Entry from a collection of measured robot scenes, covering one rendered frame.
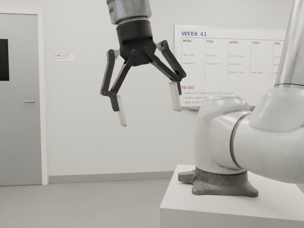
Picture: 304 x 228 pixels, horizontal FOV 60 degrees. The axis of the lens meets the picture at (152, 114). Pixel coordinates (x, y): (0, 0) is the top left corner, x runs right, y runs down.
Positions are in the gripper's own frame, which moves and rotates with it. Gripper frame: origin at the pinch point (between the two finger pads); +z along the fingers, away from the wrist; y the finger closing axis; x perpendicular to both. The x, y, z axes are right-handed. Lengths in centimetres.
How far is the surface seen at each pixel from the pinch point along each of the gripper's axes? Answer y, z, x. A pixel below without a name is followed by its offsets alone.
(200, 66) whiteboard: -169, 5, -255
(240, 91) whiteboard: -216, 49, -240
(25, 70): 44, -34, -302
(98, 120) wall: -26, 45, -284
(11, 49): 53, -62, -307
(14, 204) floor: 84, 101, -237
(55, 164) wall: 40, 89, -294
